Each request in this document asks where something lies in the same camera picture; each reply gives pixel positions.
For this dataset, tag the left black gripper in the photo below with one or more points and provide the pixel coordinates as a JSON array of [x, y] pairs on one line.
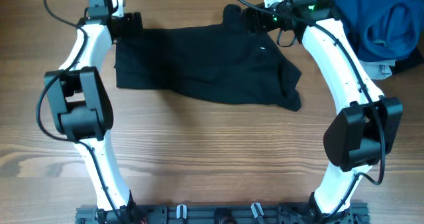
[[131, 25]]

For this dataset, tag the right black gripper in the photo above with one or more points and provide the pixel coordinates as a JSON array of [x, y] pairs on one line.
[[252, 19]]

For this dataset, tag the black t-shirt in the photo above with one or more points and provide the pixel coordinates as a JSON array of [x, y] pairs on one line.
[[223, 63]]

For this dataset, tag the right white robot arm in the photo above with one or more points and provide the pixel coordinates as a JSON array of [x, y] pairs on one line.
[[364, 130]]

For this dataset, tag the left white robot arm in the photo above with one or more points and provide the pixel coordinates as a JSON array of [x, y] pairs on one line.
[[82, 111]]

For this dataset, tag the blue garment on pile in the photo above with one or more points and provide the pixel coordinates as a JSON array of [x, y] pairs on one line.
[[382, 29]]

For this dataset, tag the white folded garment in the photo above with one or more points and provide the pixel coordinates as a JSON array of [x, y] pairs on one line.
[[379, 70]]

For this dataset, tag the black garment under pile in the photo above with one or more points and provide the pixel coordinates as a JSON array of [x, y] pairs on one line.
[[413, 60]]

